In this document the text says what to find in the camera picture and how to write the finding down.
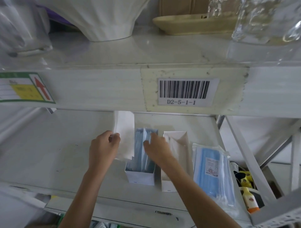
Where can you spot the person's right hand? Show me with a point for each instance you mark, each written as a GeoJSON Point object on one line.
{"type": "Point", "coordinates": [158, 150]}

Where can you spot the person's left hand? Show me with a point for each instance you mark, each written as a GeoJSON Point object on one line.
{"type": "Point", "coordinates": [101, 150]}

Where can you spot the person's right thumb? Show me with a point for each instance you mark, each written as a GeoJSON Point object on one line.
{"type": "Point", "coordinates": [147, 146]}

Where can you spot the person's left thumb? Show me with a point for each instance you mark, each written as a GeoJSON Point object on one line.
{"type": "Point", "coordinates": [111, 135]}

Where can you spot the blue face masks bundle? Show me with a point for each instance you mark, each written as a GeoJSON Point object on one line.
{"type": "Point", "coordinates": [140, 150]}

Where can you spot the white mask box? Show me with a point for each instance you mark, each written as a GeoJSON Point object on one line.
{"type": "Point", "coordinates": [138, 175]}

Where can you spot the person's right forearm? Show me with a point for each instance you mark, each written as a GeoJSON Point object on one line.
{"type": "Point", "coordinates": [195, 195]}

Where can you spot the person's left forearm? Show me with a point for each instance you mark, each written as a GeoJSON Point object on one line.
{"type": "Point", "coordinates": [82, 195]}

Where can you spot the white empty carton box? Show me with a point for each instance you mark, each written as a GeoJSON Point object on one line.
{"type": "Point", "coordinates": [175, 145]}

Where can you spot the white metal shelf rack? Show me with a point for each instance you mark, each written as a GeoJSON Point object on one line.
{"type": "Point", "coordinates": [94, 89]}

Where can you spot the white barcode label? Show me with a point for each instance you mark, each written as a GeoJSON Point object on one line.
{"type": "Point", "coordinates": [188, 92]}

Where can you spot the blue masks in plastic pack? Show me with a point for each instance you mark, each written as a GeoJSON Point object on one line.
{"type": "Point", "coordinates": [211, 173]}

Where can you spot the green label with red arrow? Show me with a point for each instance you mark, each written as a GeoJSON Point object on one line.
{"type": "Point", "coordinates": [23, 88]}

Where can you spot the yellow black handheld tool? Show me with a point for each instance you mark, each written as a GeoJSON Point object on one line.
{"type": "Point", "coordinates": [243, 176]}

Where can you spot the yellow tool with orange tip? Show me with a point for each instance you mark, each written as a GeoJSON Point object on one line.
{"type": "Point", "coordinates": [250, 200]}

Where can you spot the white plastic bag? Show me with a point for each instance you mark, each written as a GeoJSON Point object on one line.
{"type": "Point", "coordinates": [16, 206]}

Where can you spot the white ribbed vase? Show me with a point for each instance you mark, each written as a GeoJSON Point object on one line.
{"type": "Point", "coordinates": [101, 16]}

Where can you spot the purple flat item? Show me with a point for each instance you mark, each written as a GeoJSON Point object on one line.
{"type": "Point", "coordinates": [58, 16]}

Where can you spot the beige oval tray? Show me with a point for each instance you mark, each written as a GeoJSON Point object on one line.
{"type": "Point", "coordinates": [195, 24]}

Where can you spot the clear plastic wrapped package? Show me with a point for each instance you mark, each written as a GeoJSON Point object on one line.
{"type": "Point", "coordinates": [21, 25]}

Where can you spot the brown cardboard box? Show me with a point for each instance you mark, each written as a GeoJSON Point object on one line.
{"type": "Point", "coordinates": [181, 7]}

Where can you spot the clear crinkled plastic bag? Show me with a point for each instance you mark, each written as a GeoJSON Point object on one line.
{"type": "Point", "coordinates": [263, 18]}

